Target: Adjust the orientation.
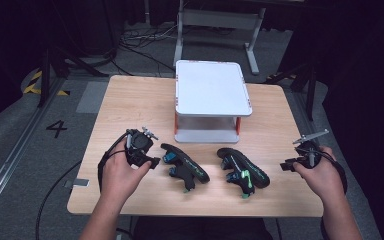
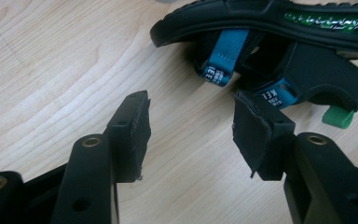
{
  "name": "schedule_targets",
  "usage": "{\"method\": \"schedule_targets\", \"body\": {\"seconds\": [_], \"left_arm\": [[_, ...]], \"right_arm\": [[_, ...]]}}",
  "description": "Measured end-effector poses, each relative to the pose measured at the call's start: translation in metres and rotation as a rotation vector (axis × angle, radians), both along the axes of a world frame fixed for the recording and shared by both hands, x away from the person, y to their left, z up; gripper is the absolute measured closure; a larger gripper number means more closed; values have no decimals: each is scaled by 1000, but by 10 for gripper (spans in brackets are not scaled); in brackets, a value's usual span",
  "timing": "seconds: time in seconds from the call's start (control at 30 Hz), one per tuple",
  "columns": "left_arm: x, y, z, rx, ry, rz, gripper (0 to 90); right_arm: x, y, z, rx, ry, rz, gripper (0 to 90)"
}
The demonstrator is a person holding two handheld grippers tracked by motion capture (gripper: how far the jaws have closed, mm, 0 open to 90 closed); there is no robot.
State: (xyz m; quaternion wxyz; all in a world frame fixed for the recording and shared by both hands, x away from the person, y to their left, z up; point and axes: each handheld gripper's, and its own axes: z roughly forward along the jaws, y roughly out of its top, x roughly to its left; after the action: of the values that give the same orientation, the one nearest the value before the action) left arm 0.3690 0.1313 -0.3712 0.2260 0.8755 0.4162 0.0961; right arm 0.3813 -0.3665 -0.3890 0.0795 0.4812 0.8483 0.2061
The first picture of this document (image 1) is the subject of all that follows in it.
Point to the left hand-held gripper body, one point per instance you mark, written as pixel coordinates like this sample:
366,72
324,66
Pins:
140,142

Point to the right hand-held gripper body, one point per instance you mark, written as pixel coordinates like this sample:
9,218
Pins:
308,155

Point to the person's right hand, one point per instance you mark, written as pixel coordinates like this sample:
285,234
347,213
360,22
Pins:
323,178

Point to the person's left hand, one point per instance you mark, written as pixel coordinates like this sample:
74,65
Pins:
121,178

